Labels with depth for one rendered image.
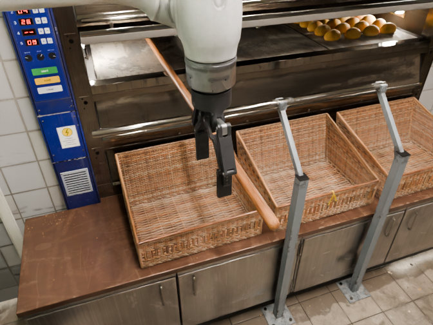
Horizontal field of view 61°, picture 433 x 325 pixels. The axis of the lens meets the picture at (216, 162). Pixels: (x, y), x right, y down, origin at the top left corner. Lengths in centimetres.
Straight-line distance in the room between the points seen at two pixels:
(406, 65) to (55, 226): 204
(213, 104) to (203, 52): 10
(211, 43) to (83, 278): 123
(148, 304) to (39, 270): 47
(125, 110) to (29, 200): 63
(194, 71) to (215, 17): 10
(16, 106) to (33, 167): 30
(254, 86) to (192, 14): 129
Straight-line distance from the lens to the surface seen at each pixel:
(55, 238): 182
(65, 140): 171
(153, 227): 173
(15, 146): 178
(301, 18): 165
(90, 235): 178
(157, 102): 172
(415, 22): 248
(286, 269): 180
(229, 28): 60
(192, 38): 60
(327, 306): 224
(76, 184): 185
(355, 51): 208
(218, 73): 63
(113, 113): 171
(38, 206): 197
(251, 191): 95
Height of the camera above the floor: 182
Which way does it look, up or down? 36 degrees down
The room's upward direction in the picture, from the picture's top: straight up
